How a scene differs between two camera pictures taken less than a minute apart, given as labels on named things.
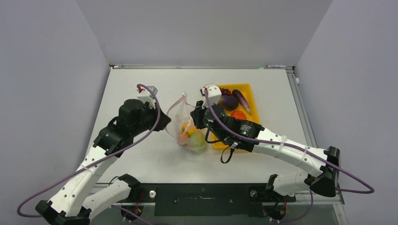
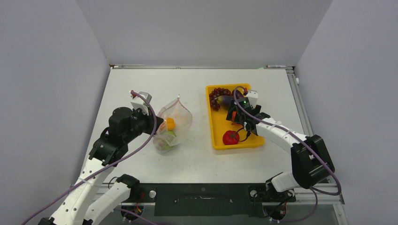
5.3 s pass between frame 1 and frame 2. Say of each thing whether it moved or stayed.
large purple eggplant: stayed
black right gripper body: moved
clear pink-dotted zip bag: moved
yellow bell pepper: moved
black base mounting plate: stayed
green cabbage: moved
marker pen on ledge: stayed
